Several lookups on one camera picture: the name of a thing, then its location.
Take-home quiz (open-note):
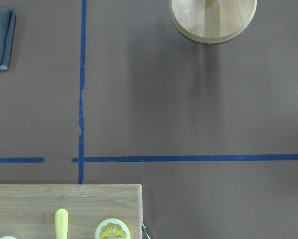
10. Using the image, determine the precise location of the wooden mug tree stand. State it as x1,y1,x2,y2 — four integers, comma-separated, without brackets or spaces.
169,0,257,44

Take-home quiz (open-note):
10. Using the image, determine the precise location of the yellow plastic knife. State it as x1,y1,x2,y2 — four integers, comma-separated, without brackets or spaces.
55,208,69,239

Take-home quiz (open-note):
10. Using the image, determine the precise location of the wooden cutting board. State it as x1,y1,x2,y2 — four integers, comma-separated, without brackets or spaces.
0,184,143,239

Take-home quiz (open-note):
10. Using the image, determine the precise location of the grey folded cloth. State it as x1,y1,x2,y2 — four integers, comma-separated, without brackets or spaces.
0,8,16,70

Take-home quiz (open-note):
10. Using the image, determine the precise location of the lemon slice near handle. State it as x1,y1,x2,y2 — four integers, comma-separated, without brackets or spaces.
95,218,131,239

